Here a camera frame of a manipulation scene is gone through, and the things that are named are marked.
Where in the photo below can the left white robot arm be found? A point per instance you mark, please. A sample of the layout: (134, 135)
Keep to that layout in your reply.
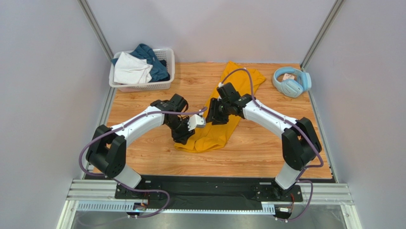
(108, 147)

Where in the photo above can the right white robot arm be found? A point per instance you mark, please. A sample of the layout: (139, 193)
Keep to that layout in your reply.
(300, 143)

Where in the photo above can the aluminium frame rail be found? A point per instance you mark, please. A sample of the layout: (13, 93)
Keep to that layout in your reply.
(318, 193)

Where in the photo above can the teal t shirt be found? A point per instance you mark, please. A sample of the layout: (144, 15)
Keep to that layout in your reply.
(159, 71)

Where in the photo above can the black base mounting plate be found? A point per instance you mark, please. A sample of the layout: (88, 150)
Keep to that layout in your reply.
(207, 192)

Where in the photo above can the white plastic laundry basket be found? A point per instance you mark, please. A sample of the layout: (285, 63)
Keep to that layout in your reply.
(166, 54)

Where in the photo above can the yellow t shirt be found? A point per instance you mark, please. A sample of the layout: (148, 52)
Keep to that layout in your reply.
(213, 137)

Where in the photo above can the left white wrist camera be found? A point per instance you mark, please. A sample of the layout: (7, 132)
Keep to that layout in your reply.
(196, 121)

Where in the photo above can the white t shirt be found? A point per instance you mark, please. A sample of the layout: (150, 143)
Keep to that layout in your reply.
(131, 70)

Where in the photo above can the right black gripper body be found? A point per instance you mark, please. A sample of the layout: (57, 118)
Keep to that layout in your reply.
(216, 113)

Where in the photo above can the white slotted cable duct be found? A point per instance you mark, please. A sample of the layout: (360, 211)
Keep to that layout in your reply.
(132, 206)

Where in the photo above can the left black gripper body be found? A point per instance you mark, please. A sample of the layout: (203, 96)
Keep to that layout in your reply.
(180, 130)

